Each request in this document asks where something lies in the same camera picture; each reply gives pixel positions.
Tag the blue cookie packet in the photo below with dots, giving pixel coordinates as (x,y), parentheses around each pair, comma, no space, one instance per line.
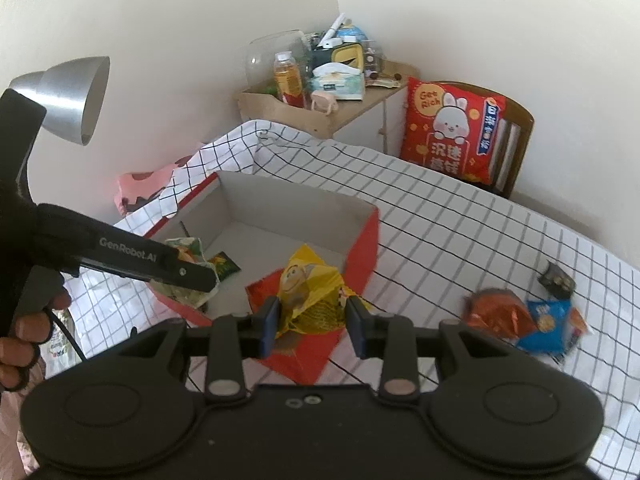
(545,332)

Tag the person's left hand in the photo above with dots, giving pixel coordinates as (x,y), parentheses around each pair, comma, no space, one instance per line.
(20,355)

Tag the blue white toy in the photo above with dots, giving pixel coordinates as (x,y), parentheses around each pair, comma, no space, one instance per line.
(352,34)

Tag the silver desk lamp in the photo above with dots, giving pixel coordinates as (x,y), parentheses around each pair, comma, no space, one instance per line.
(70,95)

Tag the orange drink bottle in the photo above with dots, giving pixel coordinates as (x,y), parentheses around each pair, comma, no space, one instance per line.
(287,80)

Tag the red rabbit print cushion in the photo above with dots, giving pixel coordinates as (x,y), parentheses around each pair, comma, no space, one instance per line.
(440,155)

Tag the pink printed cloth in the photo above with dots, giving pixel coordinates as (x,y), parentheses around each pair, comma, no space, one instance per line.
(145,182)

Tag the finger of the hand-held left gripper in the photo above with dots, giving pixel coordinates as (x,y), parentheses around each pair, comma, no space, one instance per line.
(195,272)

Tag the green snack packet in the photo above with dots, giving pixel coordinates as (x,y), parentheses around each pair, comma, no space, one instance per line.
(225,266)

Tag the clear pastry packet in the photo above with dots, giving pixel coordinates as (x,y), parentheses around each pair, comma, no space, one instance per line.
(182,296)

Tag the light wooden side shelf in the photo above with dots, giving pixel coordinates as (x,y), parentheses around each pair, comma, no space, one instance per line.
(280,110)

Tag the wooden chair with slats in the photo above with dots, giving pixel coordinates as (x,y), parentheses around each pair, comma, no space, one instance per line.
(520,140)

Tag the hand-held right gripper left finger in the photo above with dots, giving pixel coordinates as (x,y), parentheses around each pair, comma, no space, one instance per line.
(267,327)

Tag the tissue pack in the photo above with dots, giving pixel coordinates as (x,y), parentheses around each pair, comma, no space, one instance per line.
(335,85)

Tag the yellow case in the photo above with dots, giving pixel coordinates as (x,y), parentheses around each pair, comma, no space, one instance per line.
(350,55)

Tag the dark snack packet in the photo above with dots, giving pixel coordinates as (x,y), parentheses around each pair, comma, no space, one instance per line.
(556,278)

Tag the pink plastic holder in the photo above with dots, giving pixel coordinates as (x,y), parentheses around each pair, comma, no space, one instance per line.
(324,102)

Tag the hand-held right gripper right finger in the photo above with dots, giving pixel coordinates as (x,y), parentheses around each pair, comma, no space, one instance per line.
(357,327)

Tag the white tube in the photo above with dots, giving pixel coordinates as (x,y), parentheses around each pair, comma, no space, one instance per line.
(332,29)

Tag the orange-brown shiny snack packet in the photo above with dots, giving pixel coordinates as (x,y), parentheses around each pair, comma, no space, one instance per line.
(495,315)

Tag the red cardboard box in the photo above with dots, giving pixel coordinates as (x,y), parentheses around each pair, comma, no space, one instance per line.
(300,210)

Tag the clear glass dome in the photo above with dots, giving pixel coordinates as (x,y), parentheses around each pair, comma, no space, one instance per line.
(265,55)

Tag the clear jar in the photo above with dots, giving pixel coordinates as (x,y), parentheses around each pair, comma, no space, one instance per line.
(372,60)

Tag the yellow snack bag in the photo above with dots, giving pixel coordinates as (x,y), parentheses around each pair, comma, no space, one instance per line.
(310,285)

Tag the white snack packet orange end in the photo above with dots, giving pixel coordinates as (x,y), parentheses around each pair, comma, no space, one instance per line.
(577,322)

